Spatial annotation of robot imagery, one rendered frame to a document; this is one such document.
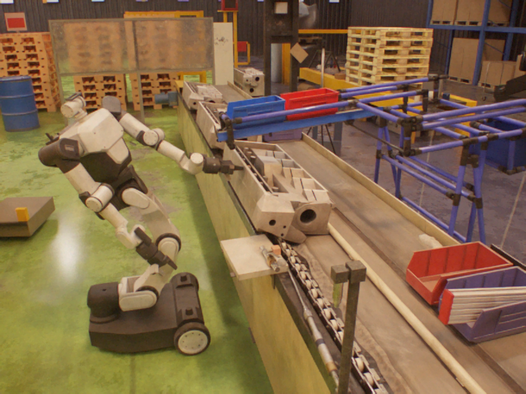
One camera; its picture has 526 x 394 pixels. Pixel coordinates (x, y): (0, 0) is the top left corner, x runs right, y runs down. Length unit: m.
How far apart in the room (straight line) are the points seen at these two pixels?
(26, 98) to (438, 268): 7.48
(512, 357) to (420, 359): 0.30
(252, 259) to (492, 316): 0.92
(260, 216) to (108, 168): 0.78
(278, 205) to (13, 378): 1.70
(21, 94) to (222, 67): 3.45
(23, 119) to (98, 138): 6.30
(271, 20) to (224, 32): 1.10
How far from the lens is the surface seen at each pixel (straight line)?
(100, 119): 2.21
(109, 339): 2.61
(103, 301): 2.60
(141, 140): 2.32
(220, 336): 2.69
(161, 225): 2.38
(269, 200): 1.95
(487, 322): 1.61
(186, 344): 2.54
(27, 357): 2.86
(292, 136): 3.79
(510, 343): 1.71
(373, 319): 1.64
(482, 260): 1.98
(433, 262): 1.88
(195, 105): 4.83
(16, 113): 8.40
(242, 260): 1.84
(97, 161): 2.18
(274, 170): 2.45
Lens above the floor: 1.74
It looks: 23 degrees down
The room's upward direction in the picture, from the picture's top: straight up
